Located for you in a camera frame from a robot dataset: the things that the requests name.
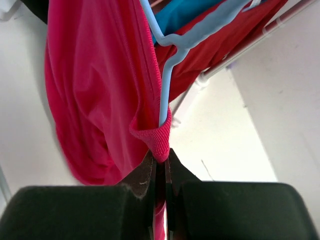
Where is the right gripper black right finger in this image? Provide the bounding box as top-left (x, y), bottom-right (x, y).
top-left (165, 150), bottom-right (320, 240)

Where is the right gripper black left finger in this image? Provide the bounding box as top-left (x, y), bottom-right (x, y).
top-left (0, 152), bottom-right (156, 240)

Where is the magenta t-shirt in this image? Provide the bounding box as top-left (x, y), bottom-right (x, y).
top-left (44, 0), bottom-right (173, 240)

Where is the light blue wire hanger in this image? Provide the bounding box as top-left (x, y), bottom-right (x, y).
top-left (140, 0), bottom-right (261, 127)

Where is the dark red t-shirt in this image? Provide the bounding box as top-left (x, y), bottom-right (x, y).
top-left (169, 0), bottom-right (286, 101)

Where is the teal t-shirt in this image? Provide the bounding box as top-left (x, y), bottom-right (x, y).
top-left (155, 0), bottom-right (222, 36)

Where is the black t-shirt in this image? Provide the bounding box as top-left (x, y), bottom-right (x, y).
top-left (21, 0), bottom-right (49, 25)

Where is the silver clothes rack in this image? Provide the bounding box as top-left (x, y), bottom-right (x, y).
top-left (172, 0), bottom-right (317, 128)

